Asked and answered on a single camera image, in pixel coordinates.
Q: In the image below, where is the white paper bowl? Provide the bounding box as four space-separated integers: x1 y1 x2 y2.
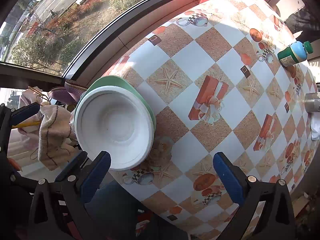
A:
74 86 155 171

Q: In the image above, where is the green square plate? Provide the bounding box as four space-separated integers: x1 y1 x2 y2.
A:
77 75 156 131

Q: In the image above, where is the beige striped towel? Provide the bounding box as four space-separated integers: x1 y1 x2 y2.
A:
37 105 76 171

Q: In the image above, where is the blue jeans leg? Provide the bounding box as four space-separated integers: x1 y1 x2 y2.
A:
85 180 189 239

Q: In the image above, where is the white crumpled cloth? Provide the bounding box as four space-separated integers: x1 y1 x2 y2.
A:
310 112 320 140

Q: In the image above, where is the pink metal canister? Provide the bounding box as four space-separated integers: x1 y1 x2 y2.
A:
304 92 320 113

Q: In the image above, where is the checkered floral tablecloth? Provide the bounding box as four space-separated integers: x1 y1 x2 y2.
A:
106 0 319 239

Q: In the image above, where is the green blue bottle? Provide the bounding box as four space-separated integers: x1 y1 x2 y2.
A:
277 41 313 67

